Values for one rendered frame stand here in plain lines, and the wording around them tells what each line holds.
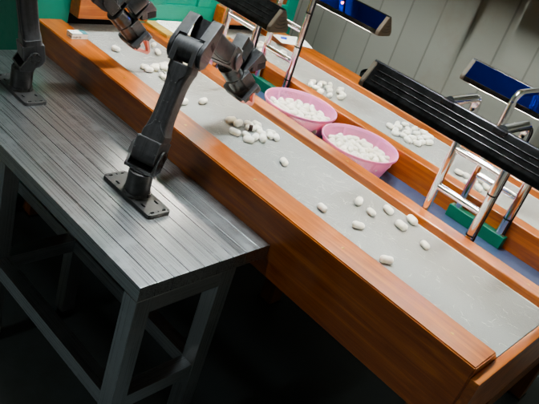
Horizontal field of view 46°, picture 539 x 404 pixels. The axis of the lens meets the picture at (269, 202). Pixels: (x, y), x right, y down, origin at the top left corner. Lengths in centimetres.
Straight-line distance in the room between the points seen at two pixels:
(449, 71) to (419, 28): 32
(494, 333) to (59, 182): 108
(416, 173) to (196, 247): 94
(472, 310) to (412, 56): 266
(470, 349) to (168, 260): 67
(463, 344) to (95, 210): 87
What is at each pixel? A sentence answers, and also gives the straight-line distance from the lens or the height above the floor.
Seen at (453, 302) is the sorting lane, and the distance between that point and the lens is 157.
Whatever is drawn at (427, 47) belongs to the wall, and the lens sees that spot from 401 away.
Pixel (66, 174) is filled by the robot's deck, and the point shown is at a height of 67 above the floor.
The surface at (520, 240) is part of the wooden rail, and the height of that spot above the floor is 73.
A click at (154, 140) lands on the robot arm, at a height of 83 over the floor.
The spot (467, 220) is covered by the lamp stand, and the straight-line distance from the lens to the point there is 210.
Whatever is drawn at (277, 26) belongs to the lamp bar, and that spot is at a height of 106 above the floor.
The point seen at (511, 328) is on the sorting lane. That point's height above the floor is 74.
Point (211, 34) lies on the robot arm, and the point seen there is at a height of 109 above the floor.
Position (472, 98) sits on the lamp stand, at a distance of 172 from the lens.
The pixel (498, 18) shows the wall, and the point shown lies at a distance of 383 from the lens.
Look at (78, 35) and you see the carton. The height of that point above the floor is 78.
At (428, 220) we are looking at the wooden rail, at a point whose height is 76.
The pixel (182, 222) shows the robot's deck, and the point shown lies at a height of 67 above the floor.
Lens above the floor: 152
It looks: 28 degrees down
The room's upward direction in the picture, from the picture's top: 19 degrees clockwise
